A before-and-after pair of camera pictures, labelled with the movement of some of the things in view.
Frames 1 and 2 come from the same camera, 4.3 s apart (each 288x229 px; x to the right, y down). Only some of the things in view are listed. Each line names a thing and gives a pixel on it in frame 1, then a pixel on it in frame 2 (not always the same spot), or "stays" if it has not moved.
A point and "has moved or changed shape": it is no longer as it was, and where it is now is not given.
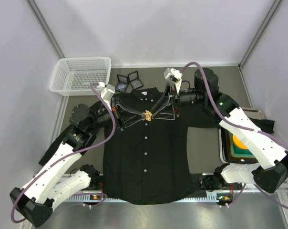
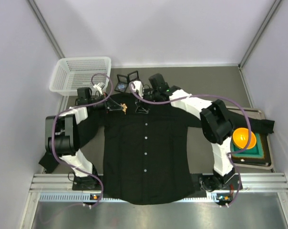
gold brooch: x=148 y=115 has moved or changed shape
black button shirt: x=147 y=150 stays
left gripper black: x=117 y=114 -> x=108 y=105
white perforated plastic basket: x=73 y=76 stays
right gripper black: x=176 y=102 -> x=139 y=101
